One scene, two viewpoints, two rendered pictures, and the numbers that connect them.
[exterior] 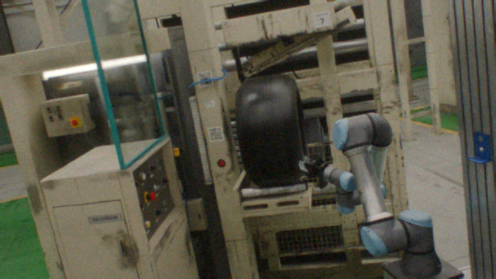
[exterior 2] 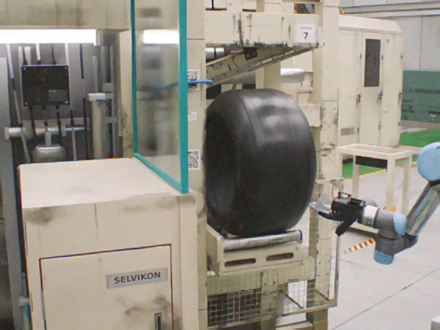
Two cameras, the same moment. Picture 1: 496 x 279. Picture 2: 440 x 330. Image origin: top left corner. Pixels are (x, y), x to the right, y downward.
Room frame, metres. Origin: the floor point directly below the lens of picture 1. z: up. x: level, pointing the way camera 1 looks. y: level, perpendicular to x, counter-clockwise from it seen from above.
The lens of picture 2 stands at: (0.89, 1.10, 1.57)
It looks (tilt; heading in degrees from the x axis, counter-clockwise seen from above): 11 degrees down; 328
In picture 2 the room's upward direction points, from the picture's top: straight up
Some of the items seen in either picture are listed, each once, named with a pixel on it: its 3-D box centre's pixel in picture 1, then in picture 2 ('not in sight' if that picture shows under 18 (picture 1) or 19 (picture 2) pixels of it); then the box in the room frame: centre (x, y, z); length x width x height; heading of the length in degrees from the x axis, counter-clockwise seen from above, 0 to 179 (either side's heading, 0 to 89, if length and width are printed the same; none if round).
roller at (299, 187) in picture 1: (273, 190); (260, 240); (2.55, -0.09, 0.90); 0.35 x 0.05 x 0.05; 79
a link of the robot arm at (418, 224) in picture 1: (415, 229); not in sight; (1.84, -0.57, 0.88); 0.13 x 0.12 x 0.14; 100
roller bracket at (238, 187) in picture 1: (243, 185); (203, 234); (2.72, 0.06, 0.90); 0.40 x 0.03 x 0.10; 169
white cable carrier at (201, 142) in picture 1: (202, 139); not in sight; (2.70, 0.23, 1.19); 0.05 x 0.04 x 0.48; 169
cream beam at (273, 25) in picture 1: (280, 24); (245, 31); (2.95, -0.29, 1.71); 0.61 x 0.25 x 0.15; 79
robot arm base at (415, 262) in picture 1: (419, 256); not in sight; (1.84, -0.58, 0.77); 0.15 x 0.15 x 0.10
